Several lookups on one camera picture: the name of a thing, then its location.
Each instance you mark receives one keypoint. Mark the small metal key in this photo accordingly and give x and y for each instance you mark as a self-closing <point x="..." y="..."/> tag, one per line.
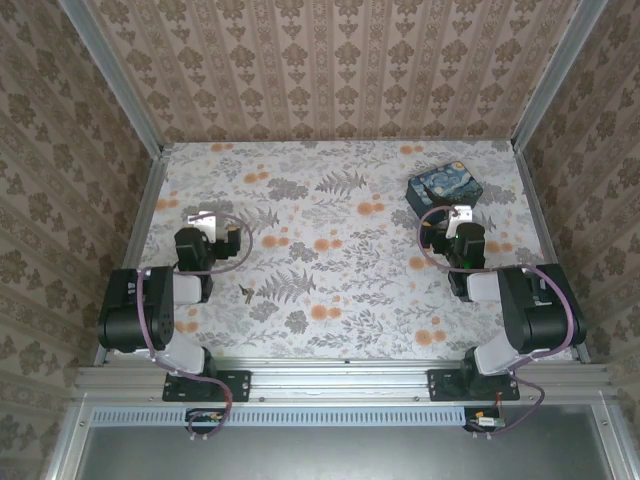
<point x="246" y="294"/>

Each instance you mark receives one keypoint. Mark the starry night print box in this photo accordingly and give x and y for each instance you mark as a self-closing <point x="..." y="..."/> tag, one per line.
<point x="445" y="180"/>

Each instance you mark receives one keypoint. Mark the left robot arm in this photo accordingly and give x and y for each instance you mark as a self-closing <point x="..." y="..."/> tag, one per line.
<point x="125" y="310"/>

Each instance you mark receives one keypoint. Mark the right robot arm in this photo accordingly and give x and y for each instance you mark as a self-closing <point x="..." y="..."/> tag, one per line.
<point x="540" y="320"/>

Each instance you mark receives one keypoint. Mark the floral patterned table cover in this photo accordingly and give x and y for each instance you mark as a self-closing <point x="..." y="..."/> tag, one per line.
<point x="340" y="225"/>

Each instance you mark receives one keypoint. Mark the grey metal sheet panel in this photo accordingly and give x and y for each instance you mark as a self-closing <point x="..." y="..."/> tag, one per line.
<point x="340" y="455"/>

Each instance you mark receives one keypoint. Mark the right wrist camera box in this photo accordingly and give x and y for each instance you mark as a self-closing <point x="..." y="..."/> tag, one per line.
<point x="462" y="214"/>

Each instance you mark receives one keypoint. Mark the aluminium side rail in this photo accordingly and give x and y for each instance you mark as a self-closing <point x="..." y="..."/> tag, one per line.
<point x="152" y="200"/>
<point x="535" y="200"/>

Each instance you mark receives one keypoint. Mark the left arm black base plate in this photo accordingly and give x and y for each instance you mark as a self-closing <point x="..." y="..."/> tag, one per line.
<point x="235" y="385"/>

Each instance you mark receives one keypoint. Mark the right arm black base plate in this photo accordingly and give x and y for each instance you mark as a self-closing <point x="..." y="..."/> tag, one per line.
<point x="445" y="385"/>

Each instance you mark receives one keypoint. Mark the horizontal aluminium frame rail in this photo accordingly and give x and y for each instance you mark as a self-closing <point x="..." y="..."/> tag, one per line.
<point x="340" y="380"/>

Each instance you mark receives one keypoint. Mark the aluminium upright post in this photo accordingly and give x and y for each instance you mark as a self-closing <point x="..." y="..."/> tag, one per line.
<point x="556" y="75"/>
<point x="114" y="75"/>

